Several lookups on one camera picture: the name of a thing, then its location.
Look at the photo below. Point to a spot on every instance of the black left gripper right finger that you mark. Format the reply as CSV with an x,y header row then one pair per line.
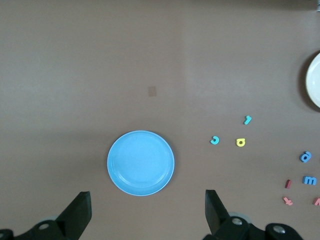
x,y
217,212

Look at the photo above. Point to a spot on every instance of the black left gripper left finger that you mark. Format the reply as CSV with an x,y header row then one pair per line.
x,y
75,215

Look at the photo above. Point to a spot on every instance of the teal foam letter c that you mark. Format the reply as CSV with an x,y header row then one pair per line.
x,y
218,140

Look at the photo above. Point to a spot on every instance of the yellow foam letter a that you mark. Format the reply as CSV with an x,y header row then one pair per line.
x,y
237,142

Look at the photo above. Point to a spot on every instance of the teal foam letter l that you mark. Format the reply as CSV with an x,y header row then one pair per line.
x,y
247,121

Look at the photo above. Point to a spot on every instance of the pink foam letter t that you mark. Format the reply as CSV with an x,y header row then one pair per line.
x,y
288,201

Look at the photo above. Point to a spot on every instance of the red foam letter i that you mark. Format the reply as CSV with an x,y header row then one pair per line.
x,y
288,184

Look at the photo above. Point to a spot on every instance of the blue plate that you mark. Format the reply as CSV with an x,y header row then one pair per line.
x,y
140,162

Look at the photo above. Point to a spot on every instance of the blue foam letter m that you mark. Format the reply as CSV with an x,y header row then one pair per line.
x,y
310,177

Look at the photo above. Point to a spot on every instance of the pink foam letter w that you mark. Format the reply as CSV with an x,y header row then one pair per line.
x,y
317,202

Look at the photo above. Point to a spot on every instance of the blue foam letter p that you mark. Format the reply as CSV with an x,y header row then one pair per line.
x,y
309,154

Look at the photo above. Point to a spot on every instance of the white plate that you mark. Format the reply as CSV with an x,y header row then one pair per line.
x,y
315,80

